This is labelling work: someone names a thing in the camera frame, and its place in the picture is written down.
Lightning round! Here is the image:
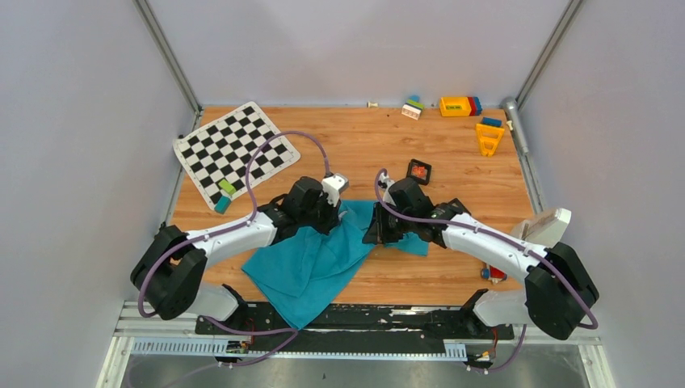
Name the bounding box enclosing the red blue toy car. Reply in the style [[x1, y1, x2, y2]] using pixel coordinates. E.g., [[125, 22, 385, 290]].
[[481, 264, 508, 284]]

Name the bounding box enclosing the yellow toy box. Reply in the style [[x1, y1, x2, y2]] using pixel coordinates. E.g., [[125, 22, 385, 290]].
[[439, 96, 472, 117]]

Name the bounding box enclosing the lime green block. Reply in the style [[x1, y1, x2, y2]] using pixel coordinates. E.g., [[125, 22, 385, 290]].
[[218, 179, 236, 197]]

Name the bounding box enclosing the red blue block pair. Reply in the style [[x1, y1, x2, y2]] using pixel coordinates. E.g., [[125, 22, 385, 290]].
[[468, 96, 482, 116]]

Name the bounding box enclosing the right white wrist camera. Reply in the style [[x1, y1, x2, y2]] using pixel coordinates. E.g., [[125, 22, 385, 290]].
[[379, 179, 395, 205]]

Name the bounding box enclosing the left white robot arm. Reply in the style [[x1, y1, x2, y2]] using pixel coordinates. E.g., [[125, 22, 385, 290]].
[[130, 174, 349, 334]]

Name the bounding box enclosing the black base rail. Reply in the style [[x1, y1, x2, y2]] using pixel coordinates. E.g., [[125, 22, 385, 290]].
[[225, 301, 515, 350]]

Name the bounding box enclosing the black white checkerboard mat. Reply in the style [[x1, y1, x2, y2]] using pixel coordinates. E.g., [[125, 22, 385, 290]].
[[173, 102, 300, 210]]

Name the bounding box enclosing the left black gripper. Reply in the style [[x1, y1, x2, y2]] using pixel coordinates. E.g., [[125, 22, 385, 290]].
[[297, 190, 340, 235]]

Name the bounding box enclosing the white tilted device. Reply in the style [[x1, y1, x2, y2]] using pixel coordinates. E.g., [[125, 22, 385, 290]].
[[510, 208, 572, 247]]

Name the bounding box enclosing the white slotted cable duct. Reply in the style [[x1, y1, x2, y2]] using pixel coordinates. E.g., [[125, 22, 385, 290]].
[[130, 337, 468, 361]]

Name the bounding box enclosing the grey metal cylinder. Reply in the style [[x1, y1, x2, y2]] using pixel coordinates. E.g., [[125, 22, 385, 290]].
[[501, 97, 529, 154]]

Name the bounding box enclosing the orange brooch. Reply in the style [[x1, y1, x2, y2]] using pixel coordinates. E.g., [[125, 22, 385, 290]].
[[412, 166, 427, 180]]

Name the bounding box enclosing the teal block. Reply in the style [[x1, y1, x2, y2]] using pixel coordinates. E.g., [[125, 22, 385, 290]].
[[214, 196, 232, 214]]

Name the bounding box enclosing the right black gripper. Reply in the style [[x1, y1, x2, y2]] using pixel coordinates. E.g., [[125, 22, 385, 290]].
[[364, 201, 415, 244]]

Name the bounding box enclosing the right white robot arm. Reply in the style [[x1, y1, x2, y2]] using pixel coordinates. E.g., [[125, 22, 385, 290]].
[[363, 169, 599, 340]]

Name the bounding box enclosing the blue flat block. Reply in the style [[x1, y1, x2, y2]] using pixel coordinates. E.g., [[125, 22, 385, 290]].
[[481, 116, 502, 128]]

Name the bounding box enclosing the yellow triangular toy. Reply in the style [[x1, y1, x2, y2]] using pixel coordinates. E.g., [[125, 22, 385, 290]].
[[475, 124, 505, 157]]

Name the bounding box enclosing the black hinged display case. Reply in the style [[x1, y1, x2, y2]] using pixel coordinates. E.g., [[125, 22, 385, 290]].
[[406, 158, 432, 186]]

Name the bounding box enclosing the teal t-shirt garment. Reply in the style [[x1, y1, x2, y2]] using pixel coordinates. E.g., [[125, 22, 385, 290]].
[[241, 199, 430, 331]]

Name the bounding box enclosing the white green blue block stack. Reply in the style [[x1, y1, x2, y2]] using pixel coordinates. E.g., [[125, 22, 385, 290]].
[[401, 95, 424, 120]]

